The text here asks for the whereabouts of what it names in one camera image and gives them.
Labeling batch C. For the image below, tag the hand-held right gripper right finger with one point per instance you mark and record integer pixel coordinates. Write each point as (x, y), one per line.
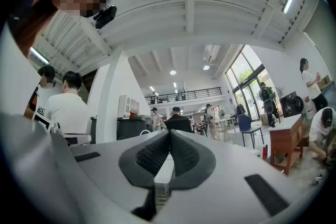
(189, 157)

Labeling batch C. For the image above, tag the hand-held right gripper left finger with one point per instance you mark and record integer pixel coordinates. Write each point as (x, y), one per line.
(147, 157)

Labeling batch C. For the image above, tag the white curved faucet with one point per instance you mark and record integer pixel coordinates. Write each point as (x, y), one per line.
(145, 131)

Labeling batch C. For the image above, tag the red and green toy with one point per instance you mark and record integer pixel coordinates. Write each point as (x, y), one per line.
(134, 113)

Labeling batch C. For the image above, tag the black balcony railing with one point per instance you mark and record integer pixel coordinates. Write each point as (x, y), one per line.
(183, 95)

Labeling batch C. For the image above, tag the blue chair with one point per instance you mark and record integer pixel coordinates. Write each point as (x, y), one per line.
(248, 123)

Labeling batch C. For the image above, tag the red canister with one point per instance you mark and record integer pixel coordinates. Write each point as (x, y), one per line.
(264, 151)

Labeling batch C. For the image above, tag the round ceiling light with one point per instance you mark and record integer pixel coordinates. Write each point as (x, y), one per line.
(206, 67)
(172, 72)

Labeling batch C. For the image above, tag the large glass entrance doors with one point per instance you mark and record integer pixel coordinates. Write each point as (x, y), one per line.
(246, 81)

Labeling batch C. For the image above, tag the black front-load washing machine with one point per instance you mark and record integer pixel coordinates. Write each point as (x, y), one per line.
(291, 104)

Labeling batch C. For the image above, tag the white wall cabinet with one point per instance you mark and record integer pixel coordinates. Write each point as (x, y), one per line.
(128, 105)

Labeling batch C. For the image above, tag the black head-worn camera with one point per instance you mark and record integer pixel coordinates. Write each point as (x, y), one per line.
(106, 17)

